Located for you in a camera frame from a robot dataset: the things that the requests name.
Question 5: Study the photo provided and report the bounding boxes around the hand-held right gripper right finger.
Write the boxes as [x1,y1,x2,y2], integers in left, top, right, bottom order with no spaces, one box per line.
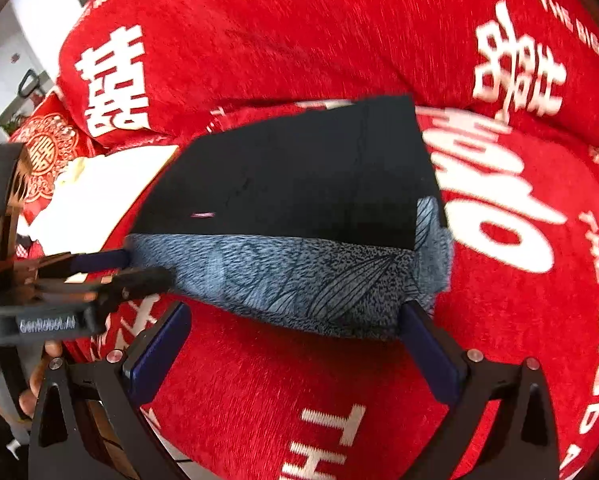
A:
[400,301,561,480]

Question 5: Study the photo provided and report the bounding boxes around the white cloth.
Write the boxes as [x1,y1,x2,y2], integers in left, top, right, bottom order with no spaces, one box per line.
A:
[28,144,181,261]

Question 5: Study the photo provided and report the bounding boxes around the person's left hand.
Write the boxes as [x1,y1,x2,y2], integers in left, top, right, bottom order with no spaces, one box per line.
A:
[18,339,64,420]

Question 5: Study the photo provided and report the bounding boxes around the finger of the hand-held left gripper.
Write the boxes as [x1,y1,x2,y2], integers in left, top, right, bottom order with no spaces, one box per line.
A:
[38,266,176,307]
[18,249,132,281]

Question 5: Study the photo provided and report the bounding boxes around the black pants with blue-grey waistband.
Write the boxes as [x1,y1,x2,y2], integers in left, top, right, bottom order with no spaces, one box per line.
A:
[124,94,455,343]

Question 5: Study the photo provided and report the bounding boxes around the red printed sofa cover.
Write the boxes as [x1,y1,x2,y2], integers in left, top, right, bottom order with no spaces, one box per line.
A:
[7,0,599,480]

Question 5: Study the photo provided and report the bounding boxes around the red ornamental cushion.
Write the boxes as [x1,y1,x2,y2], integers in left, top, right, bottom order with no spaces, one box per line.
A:
[8,92,100,233]

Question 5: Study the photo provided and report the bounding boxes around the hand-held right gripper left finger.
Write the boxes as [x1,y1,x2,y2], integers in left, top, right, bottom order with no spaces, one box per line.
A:
[28,301,193,480]

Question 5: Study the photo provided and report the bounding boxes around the black looped handle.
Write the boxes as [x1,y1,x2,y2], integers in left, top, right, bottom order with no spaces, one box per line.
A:
[18,69,47,103]

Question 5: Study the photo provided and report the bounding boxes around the green potted plant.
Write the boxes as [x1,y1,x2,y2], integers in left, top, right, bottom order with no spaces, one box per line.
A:
[0,104,32,135]

